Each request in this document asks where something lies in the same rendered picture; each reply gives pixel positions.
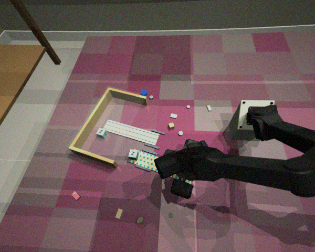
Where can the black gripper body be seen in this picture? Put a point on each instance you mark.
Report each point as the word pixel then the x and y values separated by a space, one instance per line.
pixel 181 188

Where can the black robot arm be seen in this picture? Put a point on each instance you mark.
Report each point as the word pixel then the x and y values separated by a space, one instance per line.
pixel 296 174

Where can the pink rectangular block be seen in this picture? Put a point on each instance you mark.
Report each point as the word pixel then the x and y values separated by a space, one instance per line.
pixel 76 195

